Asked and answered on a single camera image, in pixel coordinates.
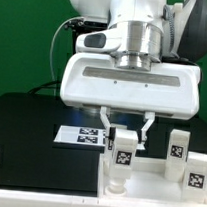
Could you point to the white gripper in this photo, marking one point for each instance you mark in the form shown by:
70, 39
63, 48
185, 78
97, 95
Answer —
167, 90

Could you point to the white square tabletop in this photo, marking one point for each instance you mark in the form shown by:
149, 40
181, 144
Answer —
147, 182

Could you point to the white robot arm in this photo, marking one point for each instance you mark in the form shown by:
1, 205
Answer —
143, 61

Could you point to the white tag sheet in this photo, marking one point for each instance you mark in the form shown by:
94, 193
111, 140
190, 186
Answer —
92, 136

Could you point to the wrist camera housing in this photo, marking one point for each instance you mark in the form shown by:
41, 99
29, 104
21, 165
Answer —
105, 41

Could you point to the black camera on stand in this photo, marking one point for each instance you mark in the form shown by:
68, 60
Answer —
82, 25

